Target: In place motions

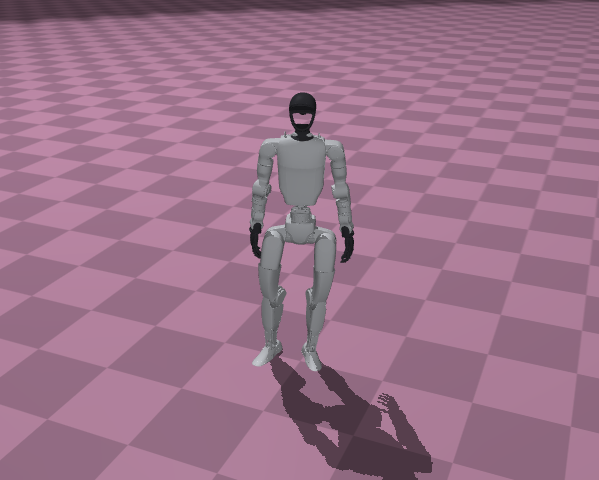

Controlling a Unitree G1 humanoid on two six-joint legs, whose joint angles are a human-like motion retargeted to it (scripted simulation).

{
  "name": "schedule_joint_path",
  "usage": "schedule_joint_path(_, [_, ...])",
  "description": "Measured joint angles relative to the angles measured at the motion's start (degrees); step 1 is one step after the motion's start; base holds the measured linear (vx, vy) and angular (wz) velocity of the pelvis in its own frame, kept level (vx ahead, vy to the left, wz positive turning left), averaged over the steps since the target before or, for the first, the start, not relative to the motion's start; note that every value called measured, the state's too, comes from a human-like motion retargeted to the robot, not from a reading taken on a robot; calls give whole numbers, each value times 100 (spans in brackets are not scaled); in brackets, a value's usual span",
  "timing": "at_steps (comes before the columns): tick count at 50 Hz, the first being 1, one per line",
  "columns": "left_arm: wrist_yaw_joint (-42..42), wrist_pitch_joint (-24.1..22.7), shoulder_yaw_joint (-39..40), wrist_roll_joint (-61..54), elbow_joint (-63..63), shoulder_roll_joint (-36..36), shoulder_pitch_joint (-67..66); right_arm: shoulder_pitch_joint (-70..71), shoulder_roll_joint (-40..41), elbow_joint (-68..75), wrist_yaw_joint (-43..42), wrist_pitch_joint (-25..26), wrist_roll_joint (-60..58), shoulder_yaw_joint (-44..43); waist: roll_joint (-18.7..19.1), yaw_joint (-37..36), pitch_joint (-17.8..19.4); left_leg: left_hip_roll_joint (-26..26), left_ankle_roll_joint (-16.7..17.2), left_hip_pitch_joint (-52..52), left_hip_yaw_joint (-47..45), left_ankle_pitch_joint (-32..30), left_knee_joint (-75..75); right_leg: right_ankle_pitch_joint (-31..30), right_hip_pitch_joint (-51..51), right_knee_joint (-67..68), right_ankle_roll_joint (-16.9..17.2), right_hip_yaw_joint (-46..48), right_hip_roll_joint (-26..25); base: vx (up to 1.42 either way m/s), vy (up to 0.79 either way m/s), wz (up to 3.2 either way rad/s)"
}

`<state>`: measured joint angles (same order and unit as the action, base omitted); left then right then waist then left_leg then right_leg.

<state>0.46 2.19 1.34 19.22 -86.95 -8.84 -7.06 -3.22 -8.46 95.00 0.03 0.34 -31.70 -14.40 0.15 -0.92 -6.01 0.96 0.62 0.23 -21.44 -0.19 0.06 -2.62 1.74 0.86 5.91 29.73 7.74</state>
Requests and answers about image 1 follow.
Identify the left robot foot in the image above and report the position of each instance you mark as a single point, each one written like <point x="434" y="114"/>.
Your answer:
<point x="311" y="359"/>

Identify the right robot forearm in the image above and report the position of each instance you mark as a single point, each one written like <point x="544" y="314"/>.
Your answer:
<point x="258" y="209"/>

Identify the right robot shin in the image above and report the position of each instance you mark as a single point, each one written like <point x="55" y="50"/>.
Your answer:
<point x="271" y="317"/>

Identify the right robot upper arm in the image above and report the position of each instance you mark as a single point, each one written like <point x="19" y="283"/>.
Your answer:
<point x="267" y="151"/>

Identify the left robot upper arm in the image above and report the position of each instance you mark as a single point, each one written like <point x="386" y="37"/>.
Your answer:
<point x="335" y="152"/>

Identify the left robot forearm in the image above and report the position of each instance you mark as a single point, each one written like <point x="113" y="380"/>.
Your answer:
<point x="344" y="211"/>

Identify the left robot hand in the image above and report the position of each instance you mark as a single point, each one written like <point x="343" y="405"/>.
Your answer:
<point x="349" y="244"/>

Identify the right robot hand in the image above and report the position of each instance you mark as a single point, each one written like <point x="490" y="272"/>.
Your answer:
<point x="254" y="239"/>

